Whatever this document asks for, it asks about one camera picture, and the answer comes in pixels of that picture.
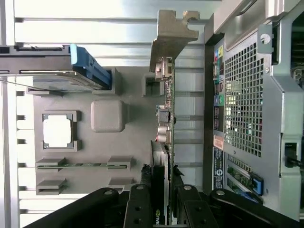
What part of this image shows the blue slot retention clip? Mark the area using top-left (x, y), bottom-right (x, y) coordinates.
top-left (251, 174), bottom-right (265, 197)

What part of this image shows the green RAM stick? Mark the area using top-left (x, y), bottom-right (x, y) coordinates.
top-left (37, 161), bottom-right (128, 170)

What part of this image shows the grey parts rack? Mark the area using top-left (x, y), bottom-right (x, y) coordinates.
top-left (25, 67), bottom-right (175, 197)

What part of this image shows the silver CPU chip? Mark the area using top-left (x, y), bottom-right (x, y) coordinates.
top-left (42, 116), bottom-right (73, 147)

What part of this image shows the black rear latch block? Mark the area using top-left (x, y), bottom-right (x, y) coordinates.
top-left (283, 142), bottom-right (299, 168)

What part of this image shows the black and grey PC case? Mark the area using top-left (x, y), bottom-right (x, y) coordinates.
top-left (204, 0), bottom-right (304, 228)

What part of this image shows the hard disk with blue bracket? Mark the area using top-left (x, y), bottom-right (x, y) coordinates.
top-left (0, 44), bottom-right (113, 93)

